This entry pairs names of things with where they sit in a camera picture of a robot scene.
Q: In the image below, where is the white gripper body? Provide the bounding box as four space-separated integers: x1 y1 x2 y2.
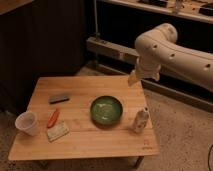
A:
128 58 161 86

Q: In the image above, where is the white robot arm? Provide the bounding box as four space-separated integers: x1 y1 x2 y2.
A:
128 23 213 92

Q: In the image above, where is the grey metal beam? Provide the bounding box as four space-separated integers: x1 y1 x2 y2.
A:
87 37 213 112

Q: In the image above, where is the white patterned bottle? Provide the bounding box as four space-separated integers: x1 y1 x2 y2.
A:
133 107 149 133

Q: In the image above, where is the green ceramic bowl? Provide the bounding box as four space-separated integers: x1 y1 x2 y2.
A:
90 96 123 125

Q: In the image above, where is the metal vertical pole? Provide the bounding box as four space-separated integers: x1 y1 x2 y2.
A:
93 0 100 40

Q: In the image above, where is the wooden low table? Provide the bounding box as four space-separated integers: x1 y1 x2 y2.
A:
8 76 159 161

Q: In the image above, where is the background shelf counter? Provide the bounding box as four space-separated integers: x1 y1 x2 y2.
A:
101 0 213 24

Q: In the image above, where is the dark grey rectangular block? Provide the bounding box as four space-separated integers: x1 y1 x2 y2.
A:
49 95 70 104

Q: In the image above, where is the orange carrot toy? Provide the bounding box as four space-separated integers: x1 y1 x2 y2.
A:
47 109 60 128

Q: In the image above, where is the beige sponge pad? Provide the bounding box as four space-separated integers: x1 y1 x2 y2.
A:
47 122 69 142

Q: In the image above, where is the white plastic cup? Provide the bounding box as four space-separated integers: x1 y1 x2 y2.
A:
15 111 38 136

